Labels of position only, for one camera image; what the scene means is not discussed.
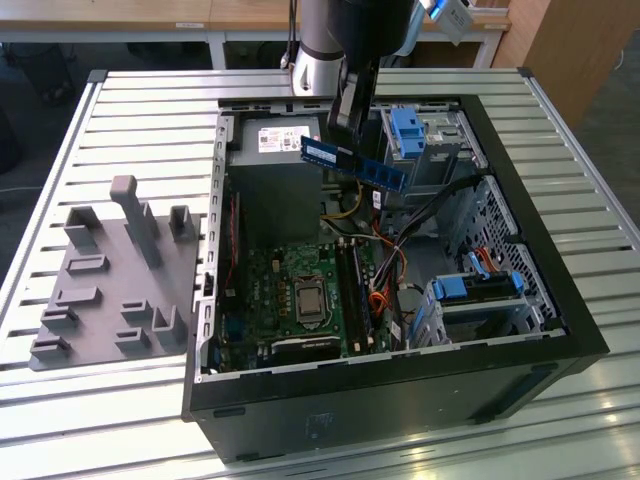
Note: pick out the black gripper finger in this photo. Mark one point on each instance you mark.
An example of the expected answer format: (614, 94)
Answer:
(345, 115)

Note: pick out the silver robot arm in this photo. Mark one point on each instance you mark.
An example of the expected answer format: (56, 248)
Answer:
(315, 65)

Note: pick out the RAM slot with white clips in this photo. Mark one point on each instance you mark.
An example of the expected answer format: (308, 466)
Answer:
(370, 341)
(349, 295)

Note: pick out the metal disk bay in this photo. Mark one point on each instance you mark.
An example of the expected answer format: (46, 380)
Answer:
(525, 315)
(450, 150)

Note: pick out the grey power supply unit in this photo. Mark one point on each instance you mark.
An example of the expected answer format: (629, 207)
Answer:
(270, 200)

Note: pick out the black CPU socket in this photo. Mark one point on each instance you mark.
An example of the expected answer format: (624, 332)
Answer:
(307, 281)

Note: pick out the green motherboard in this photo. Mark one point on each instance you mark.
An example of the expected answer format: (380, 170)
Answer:
(270, 280)

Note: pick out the silver CPU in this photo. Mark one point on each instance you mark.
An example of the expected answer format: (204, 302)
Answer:
(311, 304)

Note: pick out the blue carrier with disk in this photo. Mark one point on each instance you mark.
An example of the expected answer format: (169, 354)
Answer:
(450, 290)

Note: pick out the brown wooden cabinet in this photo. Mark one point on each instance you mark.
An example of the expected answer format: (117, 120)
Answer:
(575, 50)

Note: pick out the black graphics card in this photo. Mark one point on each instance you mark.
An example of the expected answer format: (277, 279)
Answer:
(305, 350)

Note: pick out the grey parts rack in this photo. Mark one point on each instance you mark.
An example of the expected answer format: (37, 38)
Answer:
(115, 280)

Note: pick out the black PC case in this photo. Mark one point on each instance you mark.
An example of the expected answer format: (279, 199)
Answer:
(400, 400)

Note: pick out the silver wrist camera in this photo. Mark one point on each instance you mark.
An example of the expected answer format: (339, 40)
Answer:
(457, 20)

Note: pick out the wooden desk white frame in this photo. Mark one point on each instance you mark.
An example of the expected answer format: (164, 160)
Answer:
(100, 12)

